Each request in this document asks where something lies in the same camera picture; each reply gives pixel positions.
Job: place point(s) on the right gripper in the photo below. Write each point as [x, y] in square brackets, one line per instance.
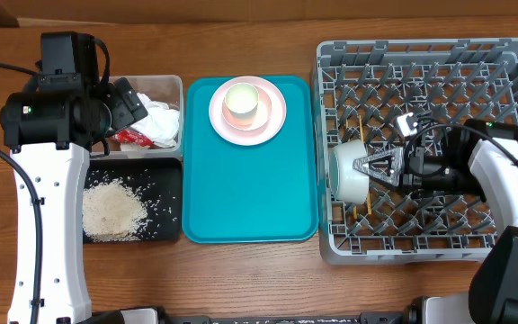
[415, 160]

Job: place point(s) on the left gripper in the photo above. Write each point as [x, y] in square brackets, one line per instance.
[124, 103]

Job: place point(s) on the grey bowl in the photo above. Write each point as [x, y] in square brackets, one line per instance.
[346, 183]

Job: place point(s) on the red snack wrapper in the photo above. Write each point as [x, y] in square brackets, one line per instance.
[132, 137]

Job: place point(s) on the white napkin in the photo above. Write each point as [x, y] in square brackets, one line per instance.
[161, 125]

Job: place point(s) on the white rice pile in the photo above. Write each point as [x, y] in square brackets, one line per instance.
[114, 211]

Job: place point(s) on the white cup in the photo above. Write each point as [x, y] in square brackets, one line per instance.
[242, 100]

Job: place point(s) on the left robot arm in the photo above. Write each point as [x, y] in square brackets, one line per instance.
[50, 133]

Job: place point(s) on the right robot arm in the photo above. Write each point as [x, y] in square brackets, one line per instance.
[475, 157]

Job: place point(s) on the clear plastic waste bin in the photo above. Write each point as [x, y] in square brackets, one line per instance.
[163, 88]

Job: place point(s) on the grey dishwasher rack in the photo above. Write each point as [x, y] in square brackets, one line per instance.
[446, 79]

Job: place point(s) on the black rectangular tray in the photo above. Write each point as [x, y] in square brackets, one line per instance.
[165, 173]

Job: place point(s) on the large pink plate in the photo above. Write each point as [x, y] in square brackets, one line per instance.
[253, 137]

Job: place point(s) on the teal serving tray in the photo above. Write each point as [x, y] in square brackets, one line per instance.
[241, 194]

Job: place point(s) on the small pink plate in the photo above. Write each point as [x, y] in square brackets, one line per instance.
[255, 122]

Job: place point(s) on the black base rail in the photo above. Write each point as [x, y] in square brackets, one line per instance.
[157, 315]

